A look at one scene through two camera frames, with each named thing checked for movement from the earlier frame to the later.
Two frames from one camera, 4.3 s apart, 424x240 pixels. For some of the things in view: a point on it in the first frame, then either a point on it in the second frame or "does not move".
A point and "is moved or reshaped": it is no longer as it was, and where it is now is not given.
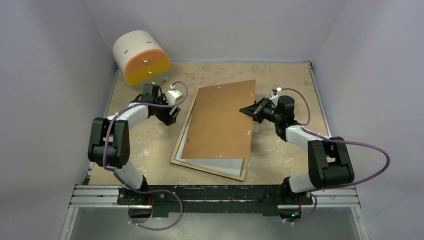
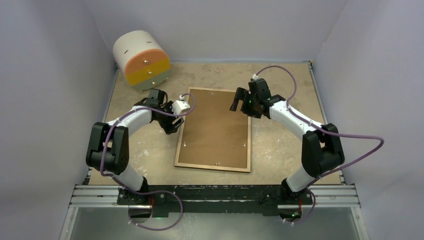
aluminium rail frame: [323, 197] does not move
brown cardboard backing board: [218, 129] is moved or reshaped
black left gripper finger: [174, 112] to [177, 122]
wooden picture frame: [179, 144] is moved or reshaped
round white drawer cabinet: [141, 58] does not move
